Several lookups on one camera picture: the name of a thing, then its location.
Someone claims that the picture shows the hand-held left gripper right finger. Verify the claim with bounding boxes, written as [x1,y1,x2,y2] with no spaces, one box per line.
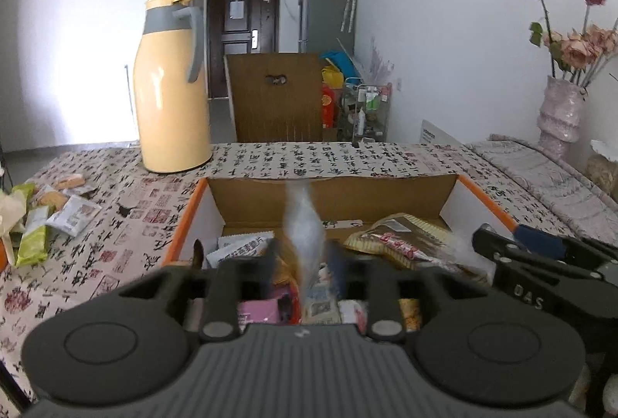
[326,241,494,342]

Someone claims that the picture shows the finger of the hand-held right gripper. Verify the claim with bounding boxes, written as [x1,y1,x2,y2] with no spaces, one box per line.
[514,225,618,265]
[472,227,606,284]

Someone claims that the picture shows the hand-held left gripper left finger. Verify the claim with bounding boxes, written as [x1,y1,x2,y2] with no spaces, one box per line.
[118,238,282,342]

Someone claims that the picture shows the white snack packet red text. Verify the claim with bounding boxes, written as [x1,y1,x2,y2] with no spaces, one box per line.
[207,232,276,269]

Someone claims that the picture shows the silver white snack packet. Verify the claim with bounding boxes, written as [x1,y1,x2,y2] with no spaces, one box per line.
[282,179,325,289]

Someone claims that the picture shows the pink snack packet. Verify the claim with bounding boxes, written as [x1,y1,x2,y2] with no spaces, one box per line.
[239,299,284,325]

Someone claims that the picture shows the red printed cardboard box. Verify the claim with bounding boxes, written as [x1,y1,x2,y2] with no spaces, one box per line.
[161,174,520,304]

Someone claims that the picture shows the brown yellow snack bag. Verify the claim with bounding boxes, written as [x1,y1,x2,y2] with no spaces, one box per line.
[344,212,489,284]

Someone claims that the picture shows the tan biscuit snack packet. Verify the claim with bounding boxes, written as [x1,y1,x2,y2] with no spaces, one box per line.
[401,299,421,332]

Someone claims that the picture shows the pale striped snack packet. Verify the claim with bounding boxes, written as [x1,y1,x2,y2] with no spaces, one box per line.
[338,299,370,327]

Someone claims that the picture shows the grey folded cloth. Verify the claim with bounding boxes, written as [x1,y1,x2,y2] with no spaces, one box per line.
[470,134,618,251]

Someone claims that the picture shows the jar with white lid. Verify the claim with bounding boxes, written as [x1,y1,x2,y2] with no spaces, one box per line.
[586,140,618,197]

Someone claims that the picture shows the white flat carton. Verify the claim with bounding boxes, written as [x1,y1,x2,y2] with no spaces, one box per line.
[420,119,467,146]

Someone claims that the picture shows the pink ribbed vase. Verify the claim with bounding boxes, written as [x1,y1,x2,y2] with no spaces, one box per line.
[537,75,588,161]

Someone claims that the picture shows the printed calligraphy tablecloth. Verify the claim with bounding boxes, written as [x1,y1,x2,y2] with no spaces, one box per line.
[0,140,527,405]

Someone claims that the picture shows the metal rolling cart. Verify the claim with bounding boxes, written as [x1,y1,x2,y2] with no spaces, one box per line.
[345,82,391,144]

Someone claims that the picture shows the wooden chair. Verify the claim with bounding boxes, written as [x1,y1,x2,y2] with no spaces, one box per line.
[223,52,325,143]

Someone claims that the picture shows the red gift box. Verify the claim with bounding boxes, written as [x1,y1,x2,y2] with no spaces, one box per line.
[321,82,345,129]

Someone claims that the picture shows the yellow thermos jug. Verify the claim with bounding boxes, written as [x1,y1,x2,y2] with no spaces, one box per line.
[132,0,213,174]

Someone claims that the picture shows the blue plastic item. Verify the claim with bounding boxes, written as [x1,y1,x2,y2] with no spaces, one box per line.
[321,50,361,76]

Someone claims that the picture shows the white snack packet grey print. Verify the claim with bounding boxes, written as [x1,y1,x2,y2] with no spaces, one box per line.
[46,195,102,237]

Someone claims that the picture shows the dried pink roses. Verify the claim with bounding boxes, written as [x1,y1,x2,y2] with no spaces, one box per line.
[514,0,618,87]

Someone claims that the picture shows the dark entrance door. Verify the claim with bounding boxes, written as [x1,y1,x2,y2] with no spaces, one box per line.
[207,0,282,100]

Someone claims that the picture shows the small green snack packet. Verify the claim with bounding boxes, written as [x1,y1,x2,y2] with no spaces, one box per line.
[14,225,49,267]

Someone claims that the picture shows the grey refrigerator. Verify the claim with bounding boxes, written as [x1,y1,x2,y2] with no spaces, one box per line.
[298,0,359,54]

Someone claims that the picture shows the pale green snack packet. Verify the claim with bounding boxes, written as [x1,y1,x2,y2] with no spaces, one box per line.
[10,183,37,207]

